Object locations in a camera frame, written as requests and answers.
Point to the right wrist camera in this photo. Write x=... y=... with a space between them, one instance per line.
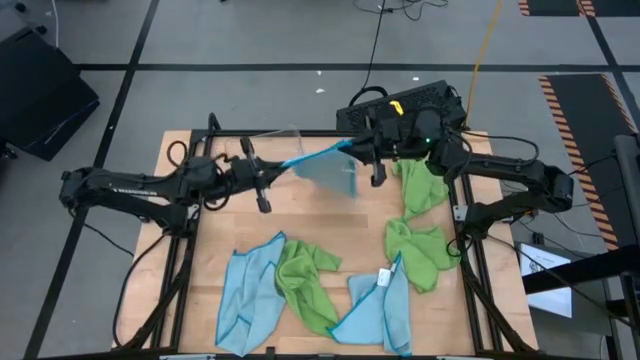
x=392 y=132

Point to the black hazard striped mat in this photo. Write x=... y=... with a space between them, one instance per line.
x=585 y=115
x=620 y=6
x=550 y=6

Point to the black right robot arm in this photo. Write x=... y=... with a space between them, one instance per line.
x=500 y=167

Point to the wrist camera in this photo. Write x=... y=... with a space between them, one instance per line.
x=392 y=132
x=240 y=175

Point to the clear plastic bin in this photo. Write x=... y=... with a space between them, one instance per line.
x=280 y=145

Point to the white display screen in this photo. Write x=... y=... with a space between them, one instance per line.
x=547 y=295

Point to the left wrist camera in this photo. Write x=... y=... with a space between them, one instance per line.
x=240 y=175

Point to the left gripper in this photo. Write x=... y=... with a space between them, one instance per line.
x=264 y=202

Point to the black perforated computer case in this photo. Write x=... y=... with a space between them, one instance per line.
x=452 y=102

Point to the blue microfiber towel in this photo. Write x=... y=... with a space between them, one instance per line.
x=250 y=300
x=380 y=320
x=325 y=172

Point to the green microfiber towel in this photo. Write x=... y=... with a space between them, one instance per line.
x=420 y=255
x=305 y=285
x=420 y=187

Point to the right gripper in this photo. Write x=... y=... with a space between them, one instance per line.
x=378 y=175

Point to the black stand beam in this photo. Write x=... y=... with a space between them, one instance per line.
x=590 y=267

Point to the black equipment case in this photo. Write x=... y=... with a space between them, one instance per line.
x=40 y=100

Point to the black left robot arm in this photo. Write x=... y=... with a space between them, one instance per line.
x=130 y=185

